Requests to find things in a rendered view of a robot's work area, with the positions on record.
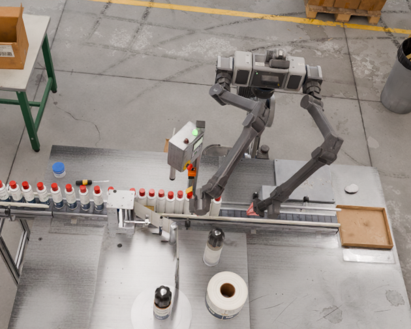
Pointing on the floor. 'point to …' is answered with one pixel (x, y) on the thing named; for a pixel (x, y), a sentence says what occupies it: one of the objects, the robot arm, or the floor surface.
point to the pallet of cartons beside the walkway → (346, 9)
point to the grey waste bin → (402, 89)
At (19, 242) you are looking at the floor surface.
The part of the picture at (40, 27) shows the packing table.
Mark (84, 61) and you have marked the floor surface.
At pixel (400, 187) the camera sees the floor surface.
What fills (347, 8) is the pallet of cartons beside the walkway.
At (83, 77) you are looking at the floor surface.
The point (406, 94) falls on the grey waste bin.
